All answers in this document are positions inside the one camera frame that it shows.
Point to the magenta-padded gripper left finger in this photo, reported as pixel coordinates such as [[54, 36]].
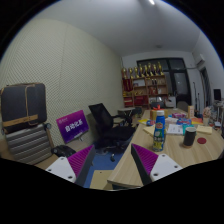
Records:
[[61, 168]]

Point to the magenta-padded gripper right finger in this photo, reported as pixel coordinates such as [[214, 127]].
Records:
[[165, 166]]

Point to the blue drink bottle white cap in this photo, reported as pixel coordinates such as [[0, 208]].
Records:
[[159, 133]]

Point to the black bag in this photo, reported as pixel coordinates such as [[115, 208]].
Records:
[[62, 151]]

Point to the black mug white inside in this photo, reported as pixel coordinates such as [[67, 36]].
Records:
[[189, 137]]

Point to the white printed paper sheet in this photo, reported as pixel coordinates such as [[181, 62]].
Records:
[[175, 129]]

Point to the beige book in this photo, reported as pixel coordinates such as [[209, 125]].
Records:
[[149, 130]]

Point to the silver ribbed suitcase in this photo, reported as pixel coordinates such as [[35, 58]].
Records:
[[28, 143]]

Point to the purple sign board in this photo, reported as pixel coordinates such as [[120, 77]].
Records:
[[72, 126]]

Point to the flat round red coaster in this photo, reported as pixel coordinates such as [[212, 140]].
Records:
[[201, 140]]

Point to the teal book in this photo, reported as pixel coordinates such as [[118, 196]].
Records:
[[185, 126]]

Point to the blue book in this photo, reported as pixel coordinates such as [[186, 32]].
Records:
[[184, 122]]

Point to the colourful magazine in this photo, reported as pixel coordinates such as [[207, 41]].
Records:
[[146, 122]]

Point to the yellow gift box red ribbon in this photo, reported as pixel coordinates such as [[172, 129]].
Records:
[[154, 115]]

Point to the pink packet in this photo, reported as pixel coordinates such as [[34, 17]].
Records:
[[178, 115]]

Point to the orange book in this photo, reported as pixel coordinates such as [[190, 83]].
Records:
[[197, 121]]

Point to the brown cardboard carton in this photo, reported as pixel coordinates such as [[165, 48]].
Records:
[[190, 112]]

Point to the black office chair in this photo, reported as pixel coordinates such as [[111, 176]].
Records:
[[110, 128]]

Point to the pink flower pot plant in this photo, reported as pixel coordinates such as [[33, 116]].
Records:
[[207, 115]]

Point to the wooden shelf unit with trophies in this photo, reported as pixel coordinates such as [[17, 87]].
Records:
[[145, 90]]

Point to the black-framed glass door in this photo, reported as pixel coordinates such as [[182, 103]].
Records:
[[173, 78]]

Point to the black computer monitor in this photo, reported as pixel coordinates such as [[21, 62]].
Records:
[[217, 94]]

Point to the white wall air conditioner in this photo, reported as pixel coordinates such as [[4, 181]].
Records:
[[200, 60]]

